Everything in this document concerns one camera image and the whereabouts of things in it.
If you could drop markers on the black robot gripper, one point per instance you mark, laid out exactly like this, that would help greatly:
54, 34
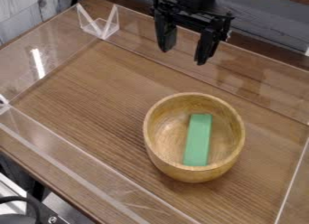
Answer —
193, 14

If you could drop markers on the green rectangular block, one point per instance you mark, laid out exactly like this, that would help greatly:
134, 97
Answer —
198, 140

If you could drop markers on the brown wooden bowl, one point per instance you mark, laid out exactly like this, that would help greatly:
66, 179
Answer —
165, 133

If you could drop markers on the clear acrylic tray walls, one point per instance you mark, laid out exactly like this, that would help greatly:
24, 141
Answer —
75, 94

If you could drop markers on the clear acrylic corner bracket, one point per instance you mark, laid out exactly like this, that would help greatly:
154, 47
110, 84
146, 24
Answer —
99, 27

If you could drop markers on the black metal table frame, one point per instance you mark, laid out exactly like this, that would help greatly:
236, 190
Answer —
19, 183

